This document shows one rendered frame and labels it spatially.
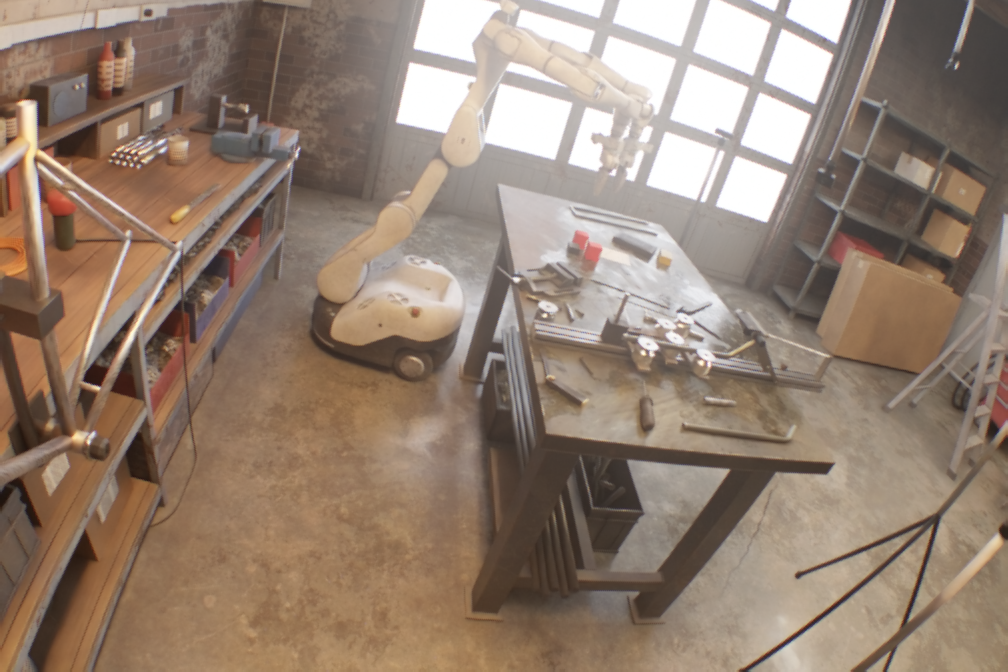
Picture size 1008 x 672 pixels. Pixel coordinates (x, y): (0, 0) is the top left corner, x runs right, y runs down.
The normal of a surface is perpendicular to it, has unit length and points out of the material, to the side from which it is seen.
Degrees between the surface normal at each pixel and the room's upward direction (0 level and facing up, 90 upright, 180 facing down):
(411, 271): 73
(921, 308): 82
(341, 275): 90
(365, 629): 0
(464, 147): 90
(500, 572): 90
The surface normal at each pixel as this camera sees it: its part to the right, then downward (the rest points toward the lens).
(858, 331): 0.13, 0.36
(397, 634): 0.26, -0.85
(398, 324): -0.07, 0.45
